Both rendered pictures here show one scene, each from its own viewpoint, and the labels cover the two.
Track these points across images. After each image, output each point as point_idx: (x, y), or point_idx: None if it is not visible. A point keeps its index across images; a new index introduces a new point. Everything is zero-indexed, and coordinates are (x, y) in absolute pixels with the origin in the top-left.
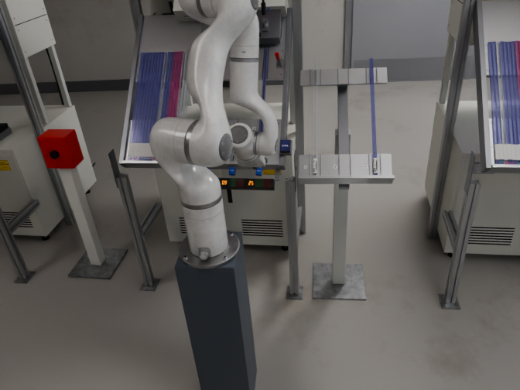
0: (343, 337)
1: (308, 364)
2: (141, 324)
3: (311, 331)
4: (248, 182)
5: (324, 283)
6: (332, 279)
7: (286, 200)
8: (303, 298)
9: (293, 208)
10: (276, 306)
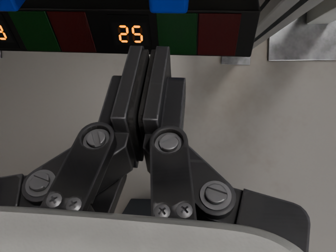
0: (313, 141)
1: (258, 188)
2: (9, 128)
3: (264, 131)
4: (117, 30)
5: (291, 24)
6: (308, 18)
7: (282, 4)
8: (252, 60)
9: (297, 14)
10: (206, 80)
